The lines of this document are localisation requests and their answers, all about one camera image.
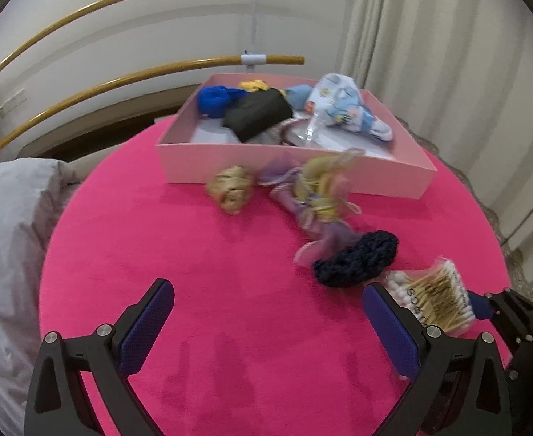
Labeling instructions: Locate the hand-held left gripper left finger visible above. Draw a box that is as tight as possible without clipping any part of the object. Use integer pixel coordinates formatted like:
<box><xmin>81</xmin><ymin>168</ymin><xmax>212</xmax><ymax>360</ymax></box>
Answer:
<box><xmin>23</xmin><ymin>278</ymin><xmax>176</xmax><ymax>436</ymax></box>

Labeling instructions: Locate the short wooden ballet bar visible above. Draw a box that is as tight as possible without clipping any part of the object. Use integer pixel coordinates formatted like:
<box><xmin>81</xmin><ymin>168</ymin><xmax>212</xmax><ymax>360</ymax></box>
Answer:
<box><xmin>0</xmin><ymin>54</ymin><xmax>304</xmax><ymax>164</ymax></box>

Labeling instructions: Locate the purple organza bag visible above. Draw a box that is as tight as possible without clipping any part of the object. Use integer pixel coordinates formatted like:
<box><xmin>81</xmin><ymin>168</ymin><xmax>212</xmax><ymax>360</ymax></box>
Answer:
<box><xmin>259</xmin><ymin>148</ymin><xmax>365</xmax><ymax>264</ymax></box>

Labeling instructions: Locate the gold scrunchie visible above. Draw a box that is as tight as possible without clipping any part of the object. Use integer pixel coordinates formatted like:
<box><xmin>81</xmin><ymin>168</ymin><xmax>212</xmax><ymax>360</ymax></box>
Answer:
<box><xmin>206</xmin><ymin>166</ymin><xmax>256</xmax><ymax>215</ymax></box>

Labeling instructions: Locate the white bar stand post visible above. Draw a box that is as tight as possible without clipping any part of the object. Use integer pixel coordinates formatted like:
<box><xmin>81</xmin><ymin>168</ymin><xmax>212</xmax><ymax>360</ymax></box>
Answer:
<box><xmin>243</xmin><ymin>0</ymin><xmax>268</xmax><ymax>72</ymax></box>

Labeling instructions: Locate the pink cardboard box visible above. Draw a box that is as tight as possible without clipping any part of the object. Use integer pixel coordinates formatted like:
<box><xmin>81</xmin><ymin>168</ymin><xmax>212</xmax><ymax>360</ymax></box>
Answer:
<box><xmin>155</xmin><ymin>73</ymin><xmax>439</xmax><ymax>199</ymax></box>

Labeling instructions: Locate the clear plastic bag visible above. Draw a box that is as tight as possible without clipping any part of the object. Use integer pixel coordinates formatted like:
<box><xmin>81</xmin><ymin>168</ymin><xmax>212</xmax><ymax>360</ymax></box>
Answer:
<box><xmin>289</xmin><ymin>113</ymin><xmax>336</xmax><ymax>148</ymax></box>

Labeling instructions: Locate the cotton swab packet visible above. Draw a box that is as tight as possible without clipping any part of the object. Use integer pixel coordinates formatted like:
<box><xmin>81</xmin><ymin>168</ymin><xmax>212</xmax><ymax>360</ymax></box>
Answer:
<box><xmin>382</xmin><ymin>258</ymin><xmax>476</xmax><ymax>338</ymax></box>

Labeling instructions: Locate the white wall switch plate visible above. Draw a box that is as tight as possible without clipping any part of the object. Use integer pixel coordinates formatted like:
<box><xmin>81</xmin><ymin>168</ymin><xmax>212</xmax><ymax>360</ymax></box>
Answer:
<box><xmin>0</xmin><ymin>91</ymin><xmax>27</xmax><ymax>117</ymax></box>

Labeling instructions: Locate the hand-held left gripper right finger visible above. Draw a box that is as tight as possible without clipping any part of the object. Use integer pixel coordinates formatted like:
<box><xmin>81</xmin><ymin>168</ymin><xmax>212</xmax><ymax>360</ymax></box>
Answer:
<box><xmin>362</xmin><ymin>282</ymin><xmax>512</xmax><ymax>436</ymax></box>

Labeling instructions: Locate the cream pleated curtain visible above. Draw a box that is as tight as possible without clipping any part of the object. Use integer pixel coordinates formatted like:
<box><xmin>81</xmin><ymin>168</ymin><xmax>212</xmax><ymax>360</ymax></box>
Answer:
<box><xmin>334</xmin><ymin>0</ymin><xmax>533</xmax><ymax>255</ymax></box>

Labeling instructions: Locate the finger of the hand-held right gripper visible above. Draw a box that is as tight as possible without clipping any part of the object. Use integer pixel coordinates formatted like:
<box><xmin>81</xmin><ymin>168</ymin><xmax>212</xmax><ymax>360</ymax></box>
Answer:
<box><xmin>468</xmin><ymin>288</ymin><xmax>533</xmax><ymax>384</ymax></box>

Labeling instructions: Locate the navy knitted scrunchie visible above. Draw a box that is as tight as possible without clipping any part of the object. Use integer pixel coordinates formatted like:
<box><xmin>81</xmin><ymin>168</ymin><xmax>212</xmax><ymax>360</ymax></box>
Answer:
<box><xmin>312</xmin><ymin>230</ymin><xmax>400</xmax><ymax>289</ymax></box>

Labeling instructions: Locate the blue scrunchie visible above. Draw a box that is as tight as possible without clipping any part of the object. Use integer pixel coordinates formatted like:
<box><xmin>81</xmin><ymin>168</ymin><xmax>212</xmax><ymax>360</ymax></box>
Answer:
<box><xmin>197</xmin><ymin>85</ymin><xmax>245</xmax><ymax>120</ymax></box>

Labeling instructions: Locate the round pink table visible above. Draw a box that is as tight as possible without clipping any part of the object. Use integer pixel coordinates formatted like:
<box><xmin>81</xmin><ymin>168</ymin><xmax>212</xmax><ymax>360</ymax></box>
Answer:
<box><xmin>38</xmin><ymin>116</ymin><xmax>512</xmax><ymax>436</ymax></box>

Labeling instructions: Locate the black pouch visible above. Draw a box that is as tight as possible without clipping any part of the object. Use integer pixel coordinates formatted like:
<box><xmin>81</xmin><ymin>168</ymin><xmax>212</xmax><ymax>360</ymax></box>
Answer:
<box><xmin>222</xmin><ymin>88</ymin><xmax>293</xmax><ymax>143</ymax></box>

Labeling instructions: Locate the light blue cloth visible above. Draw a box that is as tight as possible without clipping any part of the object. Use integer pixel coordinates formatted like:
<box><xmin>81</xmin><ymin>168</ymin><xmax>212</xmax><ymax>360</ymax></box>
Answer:
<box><xmin>284</xmin><ymin>84</ymin><xmax>315</xmax><ymax>110</ymax></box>

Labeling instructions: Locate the printed baby cloth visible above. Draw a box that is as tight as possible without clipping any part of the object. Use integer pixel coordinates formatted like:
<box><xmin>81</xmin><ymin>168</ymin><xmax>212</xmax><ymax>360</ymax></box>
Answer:
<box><xmin>305</xmin><ymin>73</ymin><xmax>393</xmax><ymax>144</ymax></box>

